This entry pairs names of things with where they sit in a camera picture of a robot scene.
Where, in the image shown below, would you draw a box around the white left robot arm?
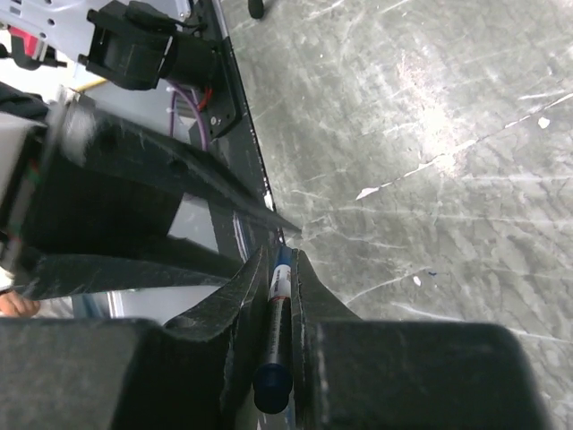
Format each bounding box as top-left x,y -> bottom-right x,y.
1,1 -> 291,300

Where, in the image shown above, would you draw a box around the black tripod stand legs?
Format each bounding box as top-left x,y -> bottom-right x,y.
247,0 -> 265,20

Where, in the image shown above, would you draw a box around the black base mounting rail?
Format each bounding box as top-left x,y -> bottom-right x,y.
192,1 -> 284,261

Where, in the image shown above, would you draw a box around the white marker pen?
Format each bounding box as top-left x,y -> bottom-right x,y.
252,266 -> 294,415

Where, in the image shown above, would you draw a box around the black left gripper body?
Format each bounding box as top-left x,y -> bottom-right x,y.
1,113 -> 181,275

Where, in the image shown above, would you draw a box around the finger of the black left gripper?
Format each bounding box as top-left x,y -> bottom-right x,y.
17,236 -> 243,300
39,107 -> 301,233

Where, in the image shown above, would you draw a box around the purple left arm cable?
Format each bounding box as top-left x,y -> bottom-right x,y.
167,84 -> 214,151

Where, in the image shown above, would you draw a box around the blue marker cap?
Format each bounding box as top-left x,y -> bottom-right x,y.
273,245 -> 294,269

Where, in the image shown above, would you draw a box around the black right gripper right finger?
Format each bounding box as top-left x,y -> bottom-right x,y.
291,250 -> 552,429

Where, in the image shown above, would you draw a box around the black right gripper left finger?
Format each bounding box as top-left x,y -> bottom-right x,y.
1,248 -> 269,429

